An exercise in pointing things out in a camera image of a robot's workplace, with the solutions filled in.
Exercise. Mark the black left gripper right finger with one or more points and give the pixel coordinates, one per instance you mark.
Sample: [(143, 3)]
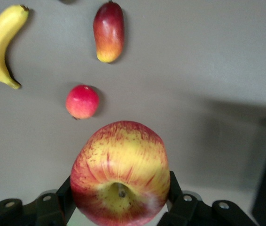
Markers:
[(187, 209)]

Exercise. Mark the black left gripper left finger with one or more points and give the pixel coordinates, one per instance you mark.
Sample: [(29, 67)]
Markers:
[(50, 209)]

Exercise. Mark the large red yellow apple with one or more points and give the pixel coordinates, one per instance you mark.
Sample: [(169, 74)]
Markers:
[(121, 164)]

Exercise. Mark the small red peach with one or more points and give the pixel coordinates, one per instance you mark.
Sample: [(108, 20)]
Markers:
[(82, 102)]

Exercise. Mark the red yellow mango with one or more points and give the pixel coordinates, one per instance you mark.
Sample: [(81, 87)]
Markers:
[(109, 33)]

